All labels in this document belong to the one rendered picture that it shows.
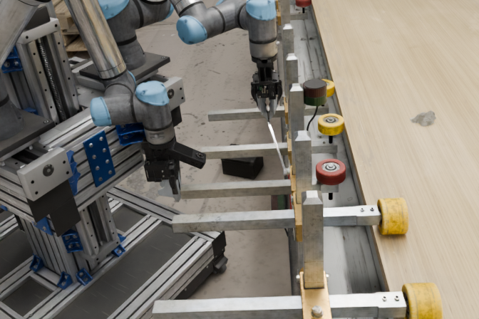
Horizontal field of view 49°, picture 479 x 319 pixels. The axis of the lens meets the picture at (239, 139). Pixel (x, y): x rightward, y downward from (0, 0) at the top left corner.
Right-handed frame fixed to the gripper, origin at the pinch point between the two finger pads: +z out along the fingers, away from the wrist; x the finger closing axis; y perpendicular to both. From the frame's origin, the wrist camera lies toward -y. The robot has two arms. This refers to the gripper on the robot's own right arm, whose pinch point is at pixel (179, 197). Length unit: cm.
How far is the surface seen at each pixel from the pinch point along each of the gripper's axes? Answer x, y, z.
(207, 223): 26.5, -11.6, -13.0
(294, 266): 15.9, -31.1, 12.6
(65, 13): -311, 145, 40
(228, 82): -245, 7, 83
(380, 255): 33, -49, -7
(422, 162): -1, -67, -7
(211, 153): -23.5, -6.9, 1.1
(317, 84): -4, -39, -31
